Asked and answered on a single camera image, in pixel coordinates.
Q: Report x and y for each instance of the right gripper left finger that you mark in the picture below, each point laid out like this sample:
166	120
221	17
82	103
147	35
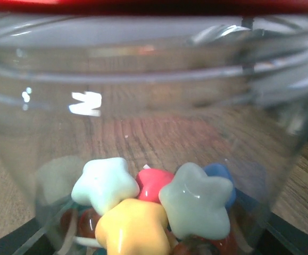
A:
14	240

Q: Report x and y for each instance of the pale green star candy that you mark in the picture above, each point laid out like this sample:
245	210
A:
195	203

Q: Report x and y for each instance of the clear plastic jar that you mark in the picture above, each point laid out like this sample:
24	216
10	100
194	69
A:
159	92

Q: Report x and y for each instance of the blue candy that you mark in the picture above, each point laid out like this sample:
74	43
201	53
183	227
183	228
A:
220	170

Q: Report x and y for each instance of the red heart candy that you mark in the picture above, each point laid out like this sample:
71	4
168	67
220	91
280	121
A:
150	182

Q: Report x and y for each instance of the white star candy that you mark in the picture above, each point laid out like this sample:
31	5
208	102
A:
104	183

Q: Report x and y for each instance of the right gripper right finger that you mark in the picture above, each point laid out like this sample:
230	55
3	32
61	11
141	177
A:
281	237

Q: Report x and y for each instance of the red jar lid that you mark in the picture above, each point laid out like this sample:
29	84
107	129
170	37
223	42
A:
157	7

